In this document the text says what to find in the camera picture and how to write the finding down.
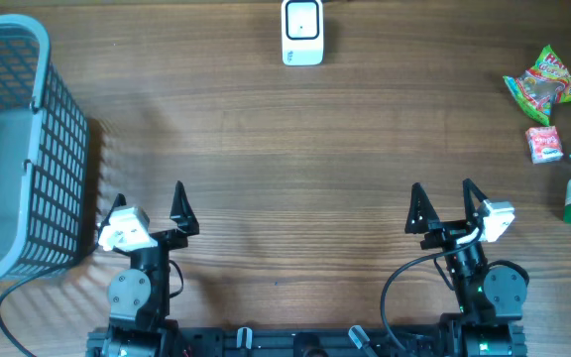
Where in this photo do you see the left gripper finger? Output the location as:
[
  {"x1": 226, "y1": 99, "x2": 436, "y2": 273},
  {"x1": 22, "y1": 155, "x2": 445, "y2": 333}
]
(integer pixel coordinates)
[
  {"x1": 100, "y1": 193, "x2": 126, "y2": 227},
  {"x1": 170, "y1": 180, "x2": 200, "y2": 236}
]

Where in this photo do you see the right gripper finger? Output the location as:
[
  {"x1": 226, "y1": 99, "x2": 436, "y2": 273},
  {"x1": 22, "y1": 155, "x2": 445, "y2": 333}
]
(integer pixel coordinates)
[
  {"x1": 462, "y1": 178, "x2": 488, "y2": 226},
  {"x1": 404, "y1": 182, "x2": 440, "y2": 234}
]

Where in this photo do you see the red white tissue pack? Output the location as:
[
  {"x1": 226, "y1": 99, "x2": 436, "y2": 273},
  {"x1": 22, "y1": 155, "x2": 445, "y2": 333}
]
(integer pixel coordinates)
[{"x1": 525, "y1": 126, "x2": 564, "y2": 164}]

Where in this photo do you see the Haribo gummy candy bag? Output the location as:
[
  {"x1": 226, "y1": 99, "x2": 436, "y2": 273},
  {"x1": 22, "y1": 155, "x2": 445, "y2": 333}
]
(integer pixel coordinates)
[{"x1": 503, "y1": 45, "x2": 571, "y2": 126}]

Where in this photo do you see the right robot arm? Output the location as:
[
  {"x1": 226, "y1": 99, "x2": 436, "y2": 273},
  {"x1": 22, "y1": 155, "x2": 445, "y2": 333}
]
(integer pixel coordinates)
[{"x1": 405, "y1": 179, "x2": 529, "y2": 357}]

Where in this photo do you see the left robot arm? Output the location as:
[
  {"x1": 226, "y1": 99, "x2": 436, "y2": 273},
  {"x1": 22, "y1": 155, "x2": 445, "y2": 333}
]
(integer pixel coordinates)
[{"x1": 86, "y1": 181, "x2": 199, "y2": 357}]

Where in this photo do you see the white barcode scanner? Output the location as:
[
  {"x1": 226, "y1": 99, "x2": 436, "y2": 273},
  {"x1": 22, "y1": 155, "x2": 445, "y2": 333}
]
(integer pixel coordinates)
[{"x1": 281, "y1": 0, "x2": 324, "y2": 66}]

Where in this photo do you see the grey plastic mesh basket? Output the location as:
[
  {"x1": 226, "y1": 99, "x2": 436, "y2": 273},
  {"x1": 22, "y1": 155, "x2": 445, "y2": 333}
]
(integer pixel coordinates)
[{"x1": 0, "y1": 14, "x2": 90, "y2": 281}]

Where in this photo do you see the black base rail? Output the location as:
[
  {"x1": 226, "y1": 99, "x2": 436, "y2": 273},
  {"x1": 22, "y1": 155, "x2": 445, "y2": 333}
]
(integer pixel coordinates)
[{"x1": 85, "y1": 324, "x2": 528, "y2": 357}]

